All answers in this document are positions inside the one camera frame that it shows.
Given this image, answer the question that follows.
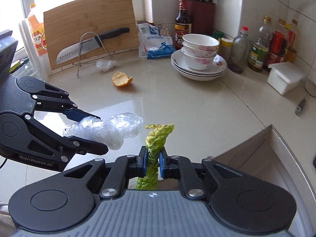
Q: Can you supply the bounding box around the small clear plastic wrap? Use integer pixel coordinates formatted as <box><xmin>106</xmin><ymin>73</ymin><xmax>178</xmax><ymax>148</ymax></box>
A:
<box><xmin>96</xmin><ymin>59</ymin><xmax>119</xmax><ymax>72</ymax></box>

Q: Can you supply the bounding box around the orange peel behind cup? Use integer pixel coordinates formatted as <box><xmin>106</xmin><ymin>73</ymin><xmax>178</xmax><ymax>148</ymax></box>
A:
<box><xmin>111</xmin><ymin>71</ymin><xmax>133</xmax><ymax>87</ymax></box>

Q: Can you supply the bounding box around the bamboo cutting board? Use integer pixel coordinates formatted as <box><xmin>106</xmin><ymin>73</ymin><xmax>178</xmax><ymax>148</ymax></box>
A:
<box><xmin>43</xmin><ymin>0</ymin><xmax>139</xmax><ymax>70</ymax></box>

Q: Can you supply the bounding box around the orange yellow oil bottle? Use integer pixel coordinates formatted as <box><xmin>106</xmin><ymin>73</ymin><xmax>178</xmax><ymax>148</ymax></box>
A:
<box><xmin>27</xmin><ymin>3</ymin><xmax>47</xmax><ymax>56</ymax></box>

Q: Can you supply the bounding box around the bottom white plate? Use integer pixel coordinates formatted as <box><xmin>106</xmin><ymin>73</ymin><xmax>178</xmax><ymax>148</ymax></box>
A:
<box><xmin>174</xmin><ymin>67</ymin><xmax>224</xmax><ymax>81</ymax></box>

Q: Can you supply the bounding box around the white plate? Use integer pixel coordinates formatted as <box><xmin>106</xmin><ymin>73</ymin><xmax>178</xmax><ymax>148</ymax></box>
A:
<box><xmin>171</xmin><ymin>50</ymin><xmax>227</xmax><ymax>74</ymax></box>
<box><xmin>174</xmin><ymin>67</ymin><xmax>224</xmax><ymax>81</ymax></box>
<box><xmin>172</xmin><ymin>63</ymin><xmax>226</xmax><ymax>78</ymax></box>

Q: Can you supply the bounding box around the white blue salt bag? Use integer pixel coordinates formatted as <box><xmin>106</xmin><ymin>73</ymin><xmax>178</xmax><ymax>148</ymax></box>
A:
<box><xmin>137</xmin><ymin>22</ymin><xmax>175</xmax><ymax>59</ymax></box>

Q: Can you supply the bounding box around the middle white plate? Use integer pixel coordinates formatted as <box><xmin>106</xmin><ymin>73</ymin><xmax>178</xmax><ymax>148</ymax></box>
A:
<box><xmin>172</xmin><ymin>63</ymin><xmax>226</xmax><ymax>78</ymax></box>

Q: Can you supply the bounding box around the bottom floral white bowl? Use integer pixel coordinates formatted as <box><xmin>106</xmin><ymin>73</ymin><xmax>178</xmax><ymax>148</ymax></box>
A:
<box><xmin>181</xmin><ymin>48</ymin><xmax>217</xmax><ymax>71</ymax></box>

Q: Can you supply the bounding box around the floral white bowl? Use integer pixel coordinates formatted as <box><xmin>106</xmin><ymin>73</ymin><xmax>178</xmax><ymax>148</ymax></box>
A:
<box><xmin>182</xmin><ymin>34</ymin><xmax>220</xmax><ymax>51</ymax></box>
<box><xmin>181</xmin><ymin>48</ymin><xmax>217</xmax><ymax>71</ymax></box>
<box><xmin>183</xmin><ymin>43</ymin><xmax>217</xmax><ymax>58</ymax></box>

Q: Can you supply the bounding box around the top white plate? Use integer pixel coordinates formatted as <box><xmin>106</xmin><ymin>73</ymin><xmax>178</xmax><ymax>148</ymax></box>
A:
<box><xmin>171</xmin><ymin>50</ymin><xmax>227</xmax><ymax>74</ymax></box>

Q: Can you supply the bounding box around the metal binder clip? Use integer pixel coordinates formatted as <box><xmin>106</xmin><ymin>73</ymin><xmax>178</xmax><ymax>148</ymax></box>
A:
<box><xmin>157</xmin><ymin>24</ymin><xmax>170</xmax><ymax>37</ymax></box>

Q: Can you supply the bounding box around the clear bottle red cap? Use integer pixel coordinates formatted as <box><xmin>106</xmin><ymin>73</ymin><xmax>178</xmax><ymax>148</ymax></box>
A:
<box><xmin>228</xmin><ymin>26</ymin><xmax>250</xmax><ymax>74</ymax></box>

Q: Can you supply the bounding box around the middle floral white bowl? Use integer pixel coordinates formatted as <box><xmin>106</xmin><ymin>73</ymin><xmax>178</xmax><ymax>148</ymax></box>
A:
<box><xmin>183</xmin><ymin>43</ymin><xmax>217</xmax><ymax>58</ymax></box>

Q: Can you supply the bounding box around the yellow lid jar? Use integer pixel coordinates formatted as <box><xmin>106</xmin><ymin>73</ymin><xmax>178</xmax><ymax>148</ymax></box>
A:
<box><xmin>218</xmin><ymin>38</ymin><xmax>233</xmax><ymax>61</ymax></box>

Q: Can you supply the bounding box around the white plastic seasoning box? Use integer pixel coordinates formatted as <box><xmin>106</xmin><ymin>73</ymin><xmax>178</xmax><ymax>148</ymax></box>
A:
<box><xmin>267</xmin><ymin>62</ymin><xmax>306</xmax><ymax>96</ymax></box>

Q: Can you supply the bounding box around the top floral white bowl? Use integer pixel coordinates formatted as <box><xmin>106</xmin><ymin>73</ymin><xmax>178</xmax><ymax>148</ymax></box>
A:
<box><xmin>182</xmin><ymin>34</ymin><xmax>220</xmax><ymax>51</ymax></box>

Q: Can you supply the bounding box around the dark vinegar bottle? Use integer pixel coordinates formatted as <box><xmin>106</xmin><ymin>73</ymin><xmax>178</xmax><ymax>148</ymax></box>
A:
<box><xmin>175</xmin><ymin>0</ymin><xmax>192</xmax><ymax>50</ymax></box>

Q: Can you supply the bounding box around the green label oil bottle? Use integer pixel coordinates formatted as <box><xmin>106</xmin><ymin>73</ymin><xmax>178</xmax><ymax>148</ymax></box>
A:
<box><xmin>247</xmin><ymin>16</ymin><xmax>272</xmax><ymax>72</ymax></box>

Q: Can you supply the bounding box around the green lid jar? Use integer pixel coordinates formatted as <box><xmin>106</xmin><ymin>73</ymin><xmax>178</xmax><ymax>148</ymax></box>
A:
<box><xmin>214</xmin><ymin>31</ymin><xmax>224</xmax><ymax>41</ymax></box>

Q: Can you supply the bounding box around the red label sauce bottle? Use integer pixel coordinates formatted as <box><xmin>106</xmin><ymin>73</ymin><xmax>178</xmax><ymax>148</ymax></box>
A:
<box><xmin>263</xmin><ymin>18</ymin><xmax>287</xmax><ymax>72</ymax></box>

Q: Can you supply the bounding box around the dark red knife block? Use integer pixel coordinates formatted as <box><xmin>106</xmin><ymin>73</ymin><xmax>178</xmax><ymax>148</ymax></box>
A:
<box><xmin>187</xmin><ymin>0</ymin><xmax>216</xmax><ymax>35</ymax></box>

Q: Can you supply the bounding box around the metal wire board rack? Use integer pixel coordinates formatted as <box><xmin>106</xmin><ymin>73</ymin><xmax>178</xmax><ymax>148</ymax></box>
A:
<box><xmin>72</xmin><ymin>31</ymin><xmax>116</xmax><ymax>78</ymax></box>

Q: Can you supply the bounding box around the black handled santoku knife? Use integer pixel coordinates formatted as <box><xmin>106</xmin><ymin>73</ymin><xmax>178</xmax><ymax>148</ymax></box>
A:
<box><xmin>56</xmin><ymin>27</ymin><xmax>130</xmax><ymax>65</ymax></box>

